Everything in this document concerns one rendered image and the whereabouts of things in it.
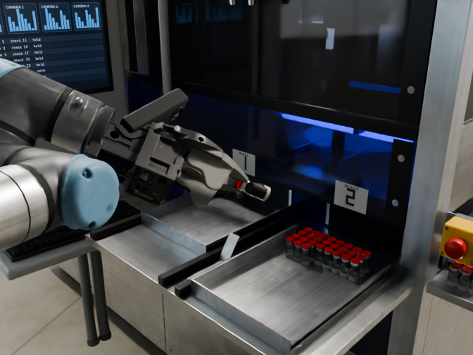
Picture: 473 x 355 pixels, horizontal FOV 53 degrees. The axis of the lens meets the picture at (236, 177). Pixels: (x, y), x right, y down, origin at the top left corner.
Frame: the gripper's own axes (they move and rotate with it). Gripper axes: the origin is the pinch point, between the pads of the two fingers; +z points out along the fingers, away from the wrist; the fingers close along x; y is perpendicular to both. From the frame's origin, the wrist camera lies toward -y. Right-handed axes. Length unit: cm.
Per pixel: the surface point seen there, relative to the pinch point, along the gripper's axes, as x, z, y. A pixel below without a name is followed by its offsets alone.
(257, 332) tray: -25.9, 17.8, 9.8
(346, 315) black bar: -20.4, 32.5, 3.2
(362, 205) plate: -22.0, 36.2, -24.7
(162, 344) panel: -143, 26, -19
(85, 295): -127, -10, -22
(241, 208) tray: -56, 19, -35
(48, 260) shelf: -75, -24, -9
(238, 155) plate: -45, 12, -44
